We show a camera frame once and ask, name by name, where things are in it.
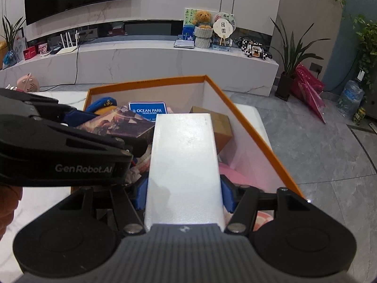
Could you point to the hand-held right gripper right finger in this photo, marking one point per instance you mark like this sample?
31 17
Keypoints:
228 194

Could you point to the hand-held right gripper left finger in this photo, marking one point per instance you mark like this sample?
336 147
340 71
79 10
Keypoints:
141 194

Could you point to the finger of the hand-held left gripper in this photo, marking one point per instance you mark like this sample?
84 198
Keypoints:
112 144
79 116

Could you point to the red art-printed box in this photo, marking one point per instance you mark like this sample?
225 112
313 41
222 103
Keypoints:
120 122

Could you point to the pink wallet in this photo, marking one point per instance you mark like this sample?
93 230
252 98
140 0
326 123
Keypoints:
232 171

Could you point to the blue plush captain hat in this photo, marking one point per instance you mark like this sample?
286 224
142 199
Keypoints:
101 104

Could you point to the blue printed card box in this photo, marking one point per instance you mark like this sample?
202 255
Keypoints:
147 110

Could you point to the long white box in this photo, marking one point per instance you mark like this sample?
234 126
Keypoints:
185 165

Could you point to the orange cardboard box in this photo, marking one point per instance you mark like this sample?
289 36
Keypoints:
250 141

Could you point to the small brown cardboard box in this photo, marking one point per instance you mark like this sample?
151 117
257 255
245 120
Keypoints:
222 129

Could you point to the person's left hand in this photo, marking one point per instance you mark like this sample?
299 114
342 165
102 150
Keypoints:
8 206

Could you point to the pink fan heater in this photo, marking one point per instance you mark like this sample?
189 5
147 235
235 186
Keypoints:
28 83

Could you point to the white router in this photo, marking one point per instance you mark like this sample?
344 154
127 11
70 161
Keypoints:
69 48

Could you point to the pink photo card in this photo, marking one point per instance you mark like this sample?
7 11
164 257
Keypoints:
42 49

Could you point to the small red box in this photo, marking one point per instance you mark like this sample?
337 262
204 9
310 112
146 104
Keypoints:
30 53

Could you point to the white marble media console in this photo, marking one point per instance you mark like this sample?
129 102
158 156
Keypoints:
147 64

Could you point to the blue glass vase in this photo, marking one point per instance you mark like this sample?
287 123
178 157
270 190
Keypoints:
9 59

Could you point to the green leafy plant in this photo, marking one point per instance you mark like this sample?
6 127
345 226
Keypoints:
10 32

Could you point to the grey laptop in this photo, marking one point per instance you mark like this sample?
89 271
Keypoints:
184 44

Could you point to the pink plastic bag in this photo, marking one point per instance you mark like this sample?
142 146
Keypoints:
309 91

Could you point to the green and blue painting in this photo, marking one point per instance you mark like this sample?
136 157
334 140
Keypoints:
188 20

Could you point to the black and white toy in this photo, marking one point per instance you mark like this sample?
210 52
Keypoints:
253 50

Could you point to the blue tray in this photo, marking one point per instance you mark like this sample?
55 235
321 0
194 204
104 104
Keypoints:
222 48

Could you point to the potted long-leaf plant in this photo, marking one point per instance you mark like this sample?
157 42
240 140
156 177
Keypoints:
288 56

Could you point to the green can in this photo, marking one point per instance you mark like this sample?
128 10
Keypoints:
359 116

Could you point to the brown teddy bear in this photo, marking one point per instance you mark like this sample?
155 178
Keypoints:
202 19

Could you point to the clear water bottle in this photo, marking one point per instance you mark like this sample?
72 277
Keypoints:
350 98

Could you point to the round paper fan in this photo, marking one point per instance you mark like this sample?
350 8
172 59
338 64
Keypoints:
224 26

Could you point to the green ivy plant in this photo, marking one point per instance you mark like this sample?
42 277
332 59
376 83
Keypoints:
366 44

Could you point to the photo frame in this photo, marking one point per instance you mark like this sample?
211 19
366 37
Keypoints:
19 44

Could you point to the wall socket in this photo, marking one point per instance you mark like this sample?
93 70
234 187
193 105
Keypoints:
316 68

